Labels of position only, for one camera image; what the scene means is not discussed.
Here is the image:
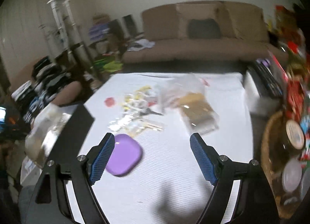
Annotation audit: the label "green yellow bag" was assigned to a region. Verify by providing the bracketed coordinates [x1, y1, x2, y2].
[94, 58, 123, 74]

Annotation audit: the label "wicker basket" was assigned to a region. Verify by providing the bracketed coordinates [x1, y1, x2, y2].
[261, 110, 310, 220]

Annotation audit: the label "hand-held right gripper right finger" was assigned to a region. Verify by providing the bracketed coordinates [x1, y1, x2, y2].
[189, 132, 274, 224]

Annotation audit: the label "pile of snack packets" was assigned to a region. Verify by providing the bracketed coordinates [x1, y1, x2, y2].
[266, 4, 310, 123]

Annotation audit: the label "purple plastic lid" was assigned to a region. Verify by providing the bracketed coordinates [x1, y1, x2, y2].
[105, 133, 143, 177]

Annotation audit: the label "crinkled clear zip bag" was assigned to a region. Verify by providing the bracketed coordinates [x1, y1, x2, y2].
[25, 103, 73, 166]

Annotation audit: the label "brown armchair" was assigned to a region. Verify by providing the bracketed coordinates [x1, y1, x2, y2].
[54, 81, 84, 106]

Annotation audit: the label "stack of blue boxes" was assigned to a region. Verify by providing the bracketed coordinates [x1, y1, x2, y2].
[88, 24, 109, 40]

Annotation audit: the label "small clear packet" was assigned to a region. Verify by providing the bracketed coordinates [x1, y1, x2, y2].
[108, 115, 136, 132]

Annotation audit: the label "white container purple handle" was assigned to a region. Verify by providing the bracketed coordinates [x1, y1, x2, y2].
[243, 69, 284, 115]

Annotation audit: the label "brown sofa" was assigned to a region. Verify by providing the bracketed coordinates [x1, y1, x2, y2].
[121, 1, 288, 63]

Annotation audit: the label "glass jar with lid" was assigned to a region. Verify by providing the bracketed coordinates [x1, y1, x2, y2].
[282, 120, 307, 152]

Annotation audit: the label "white round lid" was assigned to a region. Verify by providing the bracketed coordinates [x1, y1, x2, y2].
[282, 160, 303, 193]

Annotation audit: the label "white box blue print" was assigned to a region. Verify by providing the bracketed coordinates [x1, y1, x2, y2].
[21, 159, 43, 186]

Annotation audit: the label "black scissors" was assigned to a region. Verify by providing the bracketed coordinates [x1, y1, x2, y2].
[139, 106, 164, 117]

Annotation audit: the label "kraft zip bag clear window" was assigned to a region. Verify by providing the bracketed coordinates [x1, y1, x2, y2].
[178, 93, 220, 135]

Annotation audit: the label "white tall rack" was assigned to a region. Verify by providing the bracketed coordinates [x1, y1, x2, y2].
[47, 0, 85, 70]

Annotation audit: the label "tan sofa cushion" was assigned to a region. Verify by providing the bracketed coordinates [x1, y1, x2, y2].
[223, 1, 264, 39]
[176, 3, 224, 39]

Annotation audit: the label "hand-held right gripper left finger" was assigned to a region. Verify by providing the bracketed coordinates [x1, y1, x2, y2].
[25, 132, 115, 224]

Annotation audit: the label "black white striped cloth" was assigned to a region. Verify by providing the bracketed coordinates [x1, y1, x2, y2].
[11, 57, 73, 123]

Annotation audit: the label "black remote control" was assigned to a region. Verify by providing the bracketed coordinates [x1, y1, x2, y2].
[252, 61, 284, 97]

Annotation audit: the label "dark sofa cushion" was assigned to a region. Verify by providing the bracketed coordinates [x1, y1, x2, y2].
[188, 19, 221, 39]

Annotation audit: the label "clear plastic bag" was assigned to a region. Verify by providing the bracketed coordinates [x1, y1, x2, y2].
[160, 74, 206, 108]

